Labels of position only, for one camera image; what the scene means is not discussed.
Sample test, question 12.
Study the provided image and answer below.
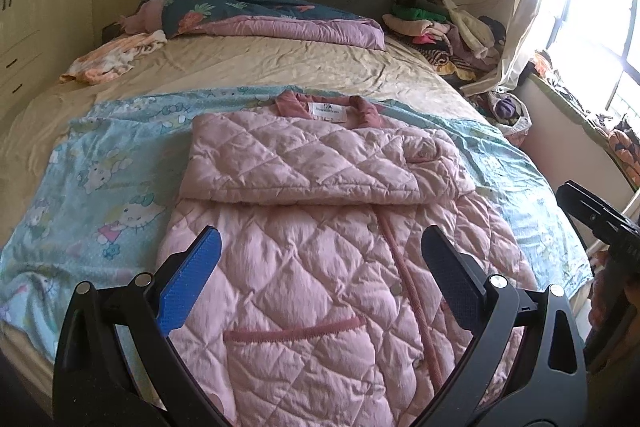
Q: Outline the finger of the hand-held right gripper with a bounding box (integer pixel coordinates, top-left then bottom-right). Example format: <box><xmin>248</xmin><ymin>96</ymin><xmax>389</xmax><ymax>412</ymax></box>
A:
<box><xmin>556</xmin><ymin>179</ymin><xmax>632</xmax><ymax>239</ymax></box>

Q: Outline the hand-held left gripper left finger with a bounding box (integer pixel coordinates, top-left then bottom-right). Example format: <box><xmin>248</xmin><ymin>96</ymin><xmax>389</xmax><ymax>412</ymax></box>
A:
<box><xmin>52</xmin><ymin>226</ymin><xmax>237</xmax><ymax>427</ymax></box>

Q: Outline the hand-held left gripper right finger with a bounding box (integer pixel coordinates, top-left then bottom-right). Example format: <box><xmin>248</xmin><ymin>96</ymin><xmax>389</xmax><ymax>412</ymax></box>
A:
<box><xmin>421</xmin><ymin>225</ymin><xmax>589</xmax><ymax>427</ymax></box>

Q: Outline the pink quilted jacket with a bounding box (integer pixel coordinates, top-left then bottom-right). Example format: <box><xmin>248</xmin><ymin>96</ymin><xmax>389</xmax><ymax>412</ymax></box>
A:
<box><xmin>156</xmin><ymin>89</ymin><xmax>539</xmax><ymax>427</ymax></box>

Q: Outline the white bag of clothes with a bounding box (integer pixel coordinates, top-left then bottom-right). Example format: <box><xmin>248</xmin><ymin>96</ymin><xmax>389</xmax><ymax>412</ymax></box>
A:
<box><xmin>482</xmin><ymin>89</ymin><xmax>533</xmax><ymax>138</ymax></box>

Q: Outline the pile of mixed clothes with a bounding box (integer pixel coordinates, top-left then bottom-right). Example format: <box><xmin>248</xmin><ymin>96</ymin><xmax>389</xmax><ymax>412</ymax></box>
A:
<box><xmin>382</xmin><ymin>0</ymin><xmax>509</xmax><ymax>84</ymax></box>

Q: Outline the orange patterned cloth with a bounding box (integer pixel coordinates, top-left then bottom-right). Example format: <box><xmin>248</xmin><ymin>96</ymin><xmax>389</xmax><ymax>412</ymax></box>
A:
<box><xmin>607</xmin><ymin>127</ymin><xmax>640</xmax><ymax>188</ymax></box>

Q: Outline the dark patterned cloth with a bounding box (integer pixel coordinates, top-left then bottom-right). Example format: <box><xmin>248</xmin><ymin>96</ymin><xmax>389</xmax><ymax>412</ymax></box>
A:
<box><xmin>530</xmin><ymin>49</ymin><xmax>640</xmax><ymax>142</ymax></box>

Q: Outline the light blue cartoon blanket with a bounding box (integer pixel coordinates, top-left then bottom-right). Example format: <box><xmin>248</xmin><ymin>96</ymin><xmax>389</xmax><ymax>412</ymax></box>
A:
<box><xmin>0</xmin><ymin>86</ymin><xmax>594</xmax><ymax>359</ymax></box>

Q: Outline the window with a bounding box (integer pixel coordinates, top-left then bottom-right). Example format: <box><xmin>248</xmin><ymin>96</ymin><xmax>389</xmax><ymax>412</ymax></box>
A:
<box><xmin>530</xmin><ymin>0</ymin><xmax>640</xmax><ymax>130</ymax></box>

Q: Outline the bed with beige sheet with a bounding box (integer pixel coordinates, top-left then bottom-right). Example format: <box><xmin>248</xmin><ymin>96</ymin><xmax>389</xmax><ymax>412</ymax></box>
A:
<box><xmin>0</xmin><ymin>24</ymin><xmax>596</xmax><ymax>403</ymax></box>

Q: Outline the peach and white cloth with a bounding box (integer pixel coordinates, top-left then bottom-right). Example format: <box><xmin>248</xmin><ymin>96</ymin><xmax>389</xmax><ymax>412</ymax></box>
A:
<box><xmin>59</xmin><ymin>29</ymin><xmax>169</xmax><ymax>86</ymax></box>

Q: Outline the pink crumpled garment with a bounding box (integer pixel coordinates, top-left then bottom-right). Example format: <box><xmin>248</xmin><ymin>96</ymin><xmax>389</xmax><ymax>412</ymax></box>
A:
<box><xmin>122</xmin><ymin>0</ymin><xmax>167</xmax><ymax>34</ymax></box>

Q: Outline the dark floral duvet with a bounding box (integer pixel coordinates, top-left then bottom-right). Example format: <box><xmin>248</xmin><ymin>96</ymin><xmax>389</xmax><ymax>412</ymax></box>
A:
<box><xmin>140</xmin><ymin>0</ymin><xmax>387</xmax><ymax>50</ymax></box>

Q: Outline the cream wardrobe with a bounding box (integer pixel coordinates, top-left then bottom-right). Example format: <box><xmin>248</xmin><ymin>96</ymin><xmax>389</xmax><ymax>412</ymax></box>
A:
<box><xmin>0</xmin><ymin>0</ymin><xmax>97</xmax><ymax>110</ymax></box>

